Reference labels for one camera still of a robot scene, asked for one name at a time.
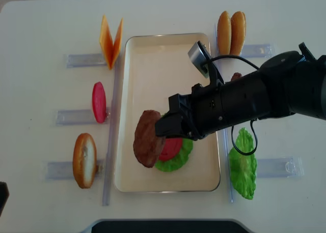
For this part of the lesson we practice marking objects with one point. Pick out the bun slice rack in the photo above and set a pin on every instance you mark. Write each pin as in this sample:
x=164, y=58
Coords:
x=224, y=33
x=238, y=28

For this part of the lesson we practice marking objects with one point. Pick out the red tomato slice on tray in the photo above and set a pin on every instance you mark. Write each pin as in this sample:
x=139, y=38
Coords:
x=171, y=149

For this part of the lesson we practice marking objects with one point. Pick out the pale yellow cheese slice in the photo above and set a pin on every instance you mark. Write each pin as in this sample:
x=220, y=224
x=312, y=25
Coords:
x=106, y=42

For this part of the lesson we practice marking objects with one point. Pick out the bun slice right rack outer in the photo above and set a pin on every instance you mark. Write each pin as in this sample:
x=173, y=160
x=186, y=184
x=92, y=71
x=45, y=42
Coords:
x=224, y=33

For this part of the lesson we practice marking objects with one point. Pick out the bun slice in left rack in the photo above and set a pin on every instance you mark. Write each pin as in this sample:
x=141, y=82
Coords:
x=84, y=160

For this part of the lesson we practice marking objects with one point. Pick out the green lettuce on tray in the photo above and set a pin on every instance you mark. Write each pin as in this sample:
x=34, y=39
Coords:
x=179, y=160

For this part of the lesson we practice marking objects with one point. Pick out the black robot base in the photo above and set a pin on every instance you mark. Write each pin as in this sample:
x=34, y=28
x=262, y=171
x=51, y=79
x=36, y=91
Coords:
x=165, y=226

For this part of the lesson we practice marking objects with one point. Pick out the clear plastic left rack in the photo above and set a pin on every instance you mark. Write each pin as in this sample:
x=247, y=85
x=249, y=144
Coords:
x=64, y=170

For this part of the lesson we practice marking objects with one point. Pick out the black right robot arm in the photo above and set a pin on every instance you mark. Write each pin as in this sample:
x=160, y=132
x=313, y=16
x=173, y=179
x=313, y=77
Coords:
x=288, y=83

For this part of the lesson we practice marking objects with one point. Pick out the bun slice right rack inner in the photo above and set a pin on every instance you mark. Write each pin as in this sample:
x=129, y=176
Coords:
x=238, y=28

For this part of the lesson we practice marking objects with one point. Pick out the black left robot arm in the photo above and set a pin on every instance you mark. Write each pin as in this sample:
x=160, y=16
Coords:
x=4, y=195

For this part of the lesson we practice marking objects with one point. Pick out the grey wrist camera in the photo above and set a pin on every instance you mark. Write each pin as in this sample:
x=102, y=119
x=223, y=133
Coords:
x=198, y=55

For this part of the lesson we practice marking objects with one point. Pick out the brown meat patty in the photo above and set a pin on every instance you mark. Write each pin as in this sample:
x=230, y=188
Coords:
x=147, y=146
x=236, y=76

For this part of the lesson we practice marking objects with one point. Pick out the green lettuce leaf in rack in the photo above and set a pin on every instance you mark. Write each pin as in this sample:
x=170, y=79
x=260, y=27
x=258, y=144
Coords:
x=243, y=168

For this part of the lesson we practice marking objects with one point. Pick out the orange cheese slice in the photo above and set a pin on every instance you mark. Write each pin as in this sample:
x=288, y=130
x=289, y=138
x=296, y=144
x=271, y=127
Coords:
x=117, y=42

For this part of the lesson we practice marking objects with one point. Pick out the cream rectangular tray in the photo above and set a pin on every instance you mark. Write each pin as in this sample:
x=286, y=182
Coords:
x=155, y=68

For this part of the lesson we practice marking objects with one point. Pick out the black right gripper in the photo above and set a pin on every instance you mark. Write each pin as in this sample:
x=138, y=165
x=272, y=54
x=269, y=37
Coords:
x=193, y=116

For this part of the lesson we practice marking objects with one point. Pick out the red tomato slice in rack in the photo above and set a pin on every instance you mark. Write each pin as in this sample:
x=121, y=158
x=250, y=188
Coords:
x=99, y=102

